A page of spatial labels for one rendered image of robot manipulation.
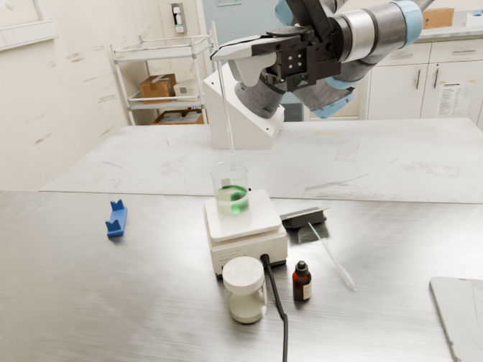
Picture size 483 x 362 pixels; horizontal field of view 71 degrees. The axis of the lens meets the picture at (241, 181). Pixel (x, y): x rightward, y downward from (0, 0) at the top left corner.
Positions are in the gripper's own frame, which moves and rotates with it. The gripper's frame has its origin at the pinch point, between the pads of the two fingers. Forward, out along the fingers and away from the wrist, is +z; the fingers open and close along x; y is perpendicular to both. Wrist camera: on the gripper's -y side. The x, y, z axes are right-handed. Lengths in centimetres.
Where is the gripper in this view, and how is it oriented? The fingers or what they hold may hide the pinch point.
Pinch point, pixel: (218, 51)
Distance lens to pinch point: 51.2
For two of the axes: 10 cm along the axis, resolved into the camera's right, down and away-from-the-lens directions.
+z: -9.1, 3.1, -2.9
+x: -4.1, -4.4, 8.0
